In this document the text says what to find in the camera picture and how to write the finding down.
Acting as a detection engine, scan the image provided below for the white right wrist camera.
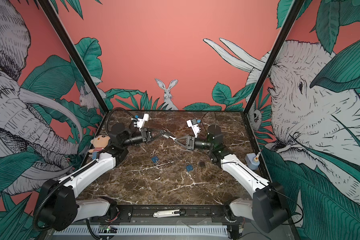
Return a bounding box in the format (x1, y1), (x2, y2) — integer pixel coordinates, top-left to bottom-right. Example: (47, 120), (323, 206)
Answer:
(187, 119), (201, 138)

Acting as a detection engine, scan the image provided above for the black right frame post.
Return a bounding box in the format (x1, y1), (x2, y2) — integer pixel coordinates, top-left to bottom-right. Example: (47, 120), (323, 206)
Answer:
(244, 0), (305, 115)

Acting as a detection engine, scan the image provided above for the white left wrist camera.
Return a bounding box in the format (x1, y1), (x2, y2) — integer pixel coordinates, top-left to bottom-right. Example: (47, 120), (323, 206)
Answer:
(134, 114), (150, 130)

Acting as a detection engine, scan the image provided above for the white utility knife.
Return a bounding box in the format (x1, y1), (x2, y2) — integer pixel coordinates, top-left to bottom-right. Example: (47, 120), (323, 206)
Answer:
(153, 209), (186, 218)

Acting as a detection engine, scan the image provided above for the black front mounting rail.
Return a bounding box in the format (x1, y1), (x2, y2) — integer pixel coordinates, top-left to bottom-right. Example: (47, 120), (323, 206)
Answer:
(90, 205), (247, 225)

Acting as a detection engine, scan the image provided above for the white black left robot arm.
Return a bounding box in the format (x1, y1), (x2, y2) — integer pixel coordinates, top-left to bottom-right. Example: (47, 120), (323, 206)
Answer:
(32, 123), (165, 232)

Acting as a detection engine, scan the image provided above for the black left frame post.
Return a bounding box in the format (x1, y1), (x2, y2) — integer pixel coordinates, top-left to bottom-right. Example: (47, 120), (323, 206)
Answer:
(38, 0), (109, 113)

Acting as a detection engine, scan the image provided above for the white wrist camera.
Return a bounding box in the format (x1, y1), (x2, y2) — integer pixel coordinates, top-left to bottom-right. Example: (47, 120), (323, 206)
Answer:
(187, 119), (201, 138)
(134, 114), (150, 130)

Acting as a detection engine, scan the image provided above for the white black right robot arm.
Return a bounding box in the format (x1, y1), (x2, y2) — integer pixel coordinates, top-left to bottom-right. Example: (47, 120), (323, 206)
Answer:
(172, 125), (291, 233)

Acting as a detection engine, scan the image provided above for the plush doll striped shirt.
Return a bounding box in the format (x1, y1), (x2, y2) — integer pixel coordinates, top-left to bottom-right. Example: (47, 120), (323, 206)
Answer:
(89, 135), (111, 160)

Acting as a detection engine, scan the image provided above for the blue padlock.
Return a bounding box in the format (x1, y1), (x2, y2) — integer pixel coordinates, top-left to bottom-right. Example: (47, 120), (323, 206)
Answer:
(151, 156), (159, 164)
(186, 162), (194, 172)

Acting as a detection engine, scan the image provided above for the small green circuit board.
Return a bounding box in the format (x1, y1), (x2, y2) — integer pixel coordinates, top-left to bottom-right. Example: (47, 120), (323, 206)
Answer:
(98, 226), (118, 235)

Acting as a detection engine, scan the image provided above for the black padlock front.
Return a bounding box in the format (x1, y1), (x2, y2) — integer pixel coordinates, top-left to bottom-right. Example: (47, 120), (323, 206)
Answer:
(199, 161), (206, 168)

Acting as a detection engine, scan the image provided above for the black frame post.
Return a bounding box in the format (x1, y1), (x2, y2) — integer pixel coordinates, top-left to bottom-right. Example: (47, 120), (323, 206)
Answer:
(38, 0), (109, 113)
(244, 0), (305, 115)

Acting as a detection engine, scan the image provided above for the black padlock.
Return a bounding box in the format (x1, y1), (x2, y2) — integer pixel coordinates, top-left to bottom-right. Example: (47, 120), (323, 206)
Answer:
(162, 131), (176, 140)
(199, 161), (206, 168)

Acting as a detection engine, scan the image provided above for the white slotted cable duct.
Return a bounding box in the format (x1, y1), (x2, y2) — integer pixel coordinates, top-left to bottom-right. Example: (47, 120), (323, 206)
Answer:
(53, 224), (229, 237)

